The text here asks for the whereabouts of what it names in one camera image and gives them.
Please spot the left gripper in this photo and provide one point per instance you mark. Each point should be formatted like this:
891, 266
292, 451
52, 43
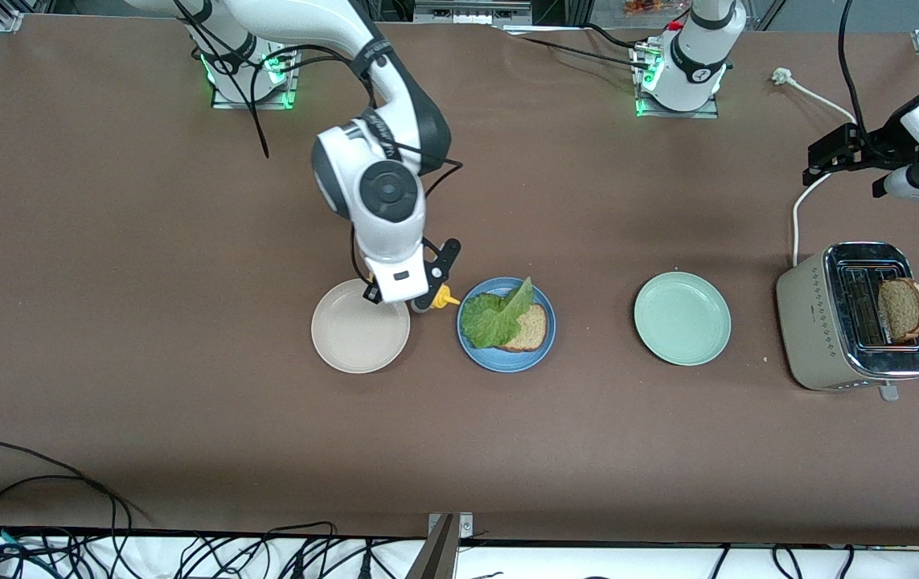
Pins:
869, 150

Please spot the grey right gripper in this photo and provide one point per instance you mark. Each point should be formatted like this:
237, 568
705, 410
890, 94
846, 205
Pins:
371, 294

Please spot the yellow squeeze bottle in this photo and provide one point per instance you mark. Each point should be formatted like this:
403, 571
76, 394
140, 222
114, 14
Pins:
445, 297

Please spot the green lettuce leaf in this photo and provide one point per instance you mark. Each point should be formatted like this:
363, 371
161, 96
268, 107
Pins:
491, 318

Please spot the brown bread slice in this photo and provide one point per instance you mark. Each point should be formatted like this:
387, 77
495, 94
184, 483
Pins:
531, 330
905, 310

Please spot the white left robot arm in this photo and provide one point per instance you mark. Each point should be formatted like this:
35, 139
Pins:
692, 60

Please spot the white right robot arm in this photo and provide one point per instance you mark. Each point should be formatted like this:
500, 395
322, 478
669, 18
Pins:
371, 233

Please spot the off-white plate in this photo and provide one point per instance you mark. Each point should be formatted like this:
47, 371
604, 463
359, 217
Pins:
354, 334

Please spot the blue plate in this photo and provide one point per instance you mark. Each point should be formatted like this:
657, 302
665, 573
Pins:
507, 363

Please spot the pale green plate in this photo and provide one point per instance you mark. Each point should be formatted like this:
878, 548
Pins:
682, 318

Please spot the beige chrome-topped toaster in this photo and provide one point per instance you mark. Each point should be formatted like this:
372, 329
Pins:
817, 330

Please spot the orange packet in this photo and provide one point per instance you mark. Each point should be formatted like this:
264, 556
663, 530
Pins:
648, 6

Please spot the grey equipment box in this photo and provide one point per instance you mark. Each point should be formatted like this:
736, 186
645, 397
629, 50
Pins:
471, 12

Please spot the dark metal bar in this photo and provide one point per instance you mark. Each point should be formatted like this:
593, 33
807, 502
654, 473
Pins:
435, 559

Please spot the small metal table bracket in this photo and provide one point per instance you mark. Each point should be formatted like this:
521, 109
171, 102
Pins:
465, 524

